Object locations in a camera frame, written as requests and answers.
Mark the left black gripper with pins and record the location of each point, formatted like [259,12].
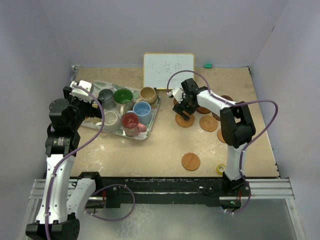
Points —
[92,111]

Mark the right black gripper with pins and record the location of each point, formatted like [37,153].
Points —
[180,107]

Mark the brown ringed coaster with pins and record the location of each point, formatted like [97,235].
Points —
[203,110]
[175,101]

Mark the woven rattan coaster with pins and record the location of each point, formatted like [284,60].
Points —
[208,123]
[184,123]

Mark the dark walnut coaster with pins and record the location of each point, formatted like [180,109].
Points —
[227,97]
[216,116]

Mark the orange wooden coaster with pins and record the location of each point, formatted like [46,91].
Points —
[190,161]
[220,136]

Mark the red pink mug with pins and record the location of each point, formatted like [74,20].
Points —
[131,125]

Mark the orange wooden coaster front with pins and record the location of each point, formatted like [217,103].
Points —
[190,161]

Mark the yellow mug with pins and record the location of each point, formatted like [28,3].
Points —
[93,120]

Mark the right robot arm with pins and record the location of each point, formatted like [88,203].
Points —
[236,124]

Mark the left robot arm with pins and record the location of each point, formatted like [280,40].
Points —
[58,216]

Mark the grey mug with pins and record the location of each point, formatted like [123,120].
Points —
[106,97]

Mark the white mug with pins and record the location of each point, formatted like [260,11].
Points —
[112,122]

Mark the green mug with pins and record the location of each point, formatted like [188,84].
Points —
[124,100]

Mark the tan brown mug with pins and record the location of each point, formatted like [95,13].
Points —
[147,94]

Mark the light blue mug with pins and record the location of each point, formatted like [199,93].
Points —
[142,112]

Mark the green small object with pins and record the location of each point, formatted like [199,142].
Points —
[208,65]

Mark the small whiteboard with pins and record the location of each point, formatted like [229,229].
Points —
[167,70]

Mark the yellow tape roll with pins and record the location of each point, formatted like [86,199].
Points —
[220,169]

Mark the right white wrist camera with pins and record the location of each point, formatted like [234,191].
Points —
[176,93]

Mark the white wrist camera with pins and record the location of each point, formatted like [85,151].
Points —
[176,93]
[81,89]

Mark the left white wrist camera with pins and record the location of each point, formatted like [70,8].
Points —
[81,89]

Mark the black base frame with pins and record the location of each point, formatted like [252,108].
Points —
[199,190]

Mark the aluminium rail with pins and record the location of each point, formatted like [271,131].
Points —
[260,189]

